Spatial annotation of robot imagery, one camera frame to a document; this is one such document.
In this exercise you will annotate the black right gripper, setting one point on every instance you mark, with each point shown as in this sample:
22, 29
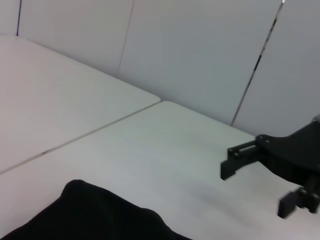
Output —
295, 152

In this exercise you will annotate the black shirt with white print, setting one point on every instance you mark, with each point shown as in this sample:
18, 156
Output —
87, 215

